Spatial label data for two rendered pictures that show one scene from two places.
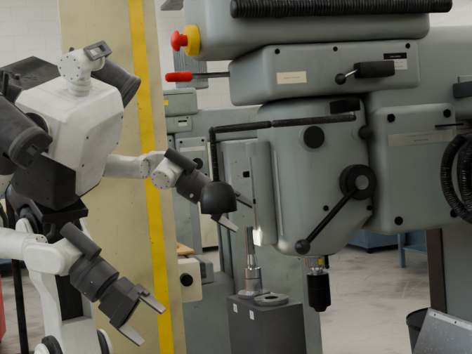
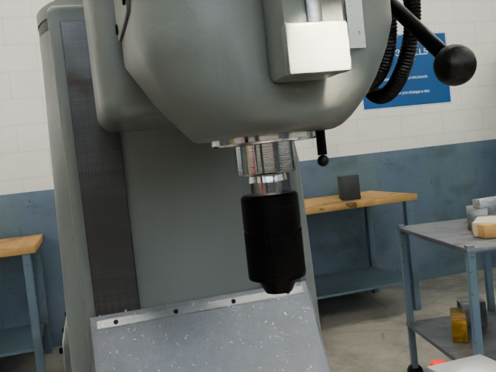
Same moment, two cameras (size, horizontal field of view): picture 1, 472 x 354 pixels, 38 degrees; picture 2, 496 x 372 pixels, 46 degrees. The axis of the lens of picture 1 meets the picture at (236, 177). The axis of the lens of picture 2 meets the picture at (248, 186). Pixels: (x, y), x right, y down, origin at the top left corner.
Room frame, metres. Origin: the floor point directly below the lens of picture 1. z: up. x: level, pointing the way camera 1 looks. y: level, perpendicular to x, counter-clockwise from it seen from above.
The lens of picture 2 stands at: (1.43, 0.32, 1.30)
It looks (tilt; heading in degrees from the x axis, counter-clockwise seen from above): 3 degrees down; 273
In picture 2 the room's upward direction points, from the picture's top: 6 degrees counter-clockwise
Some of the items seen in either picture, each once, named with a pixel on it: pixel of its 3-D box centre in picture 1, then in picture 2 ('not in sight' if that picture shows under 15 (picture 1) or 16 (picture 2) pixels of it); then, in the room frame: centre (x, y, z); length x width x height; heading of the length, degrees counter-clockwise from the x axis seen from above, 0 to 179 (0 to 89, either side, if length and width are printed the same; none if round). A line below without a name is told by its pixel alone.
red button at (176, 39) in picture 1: (179, 41); not in sight; (1.36, 0.09, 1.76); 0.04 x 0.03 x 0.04; 18
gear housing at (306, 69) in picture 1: (320, 74); not in sight; (1.45, -0.19, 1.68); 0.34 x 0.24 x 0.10; 108
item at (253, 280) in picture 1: (253, 281); not in sight; (1.87, -0.02, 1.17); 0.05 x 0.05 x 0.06
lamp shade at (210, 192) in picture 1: (218, 196); not in sight; (1.35, 0.04, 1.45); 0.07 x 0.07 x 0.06
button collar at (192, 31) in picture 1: (191, 40); not in sight; (1.37, 0.06, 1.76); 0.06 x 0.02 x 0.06; 18
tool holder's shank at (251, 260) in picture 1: (250, 246); not in sight; (1.87, -0.02, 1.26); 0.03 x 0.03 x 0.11
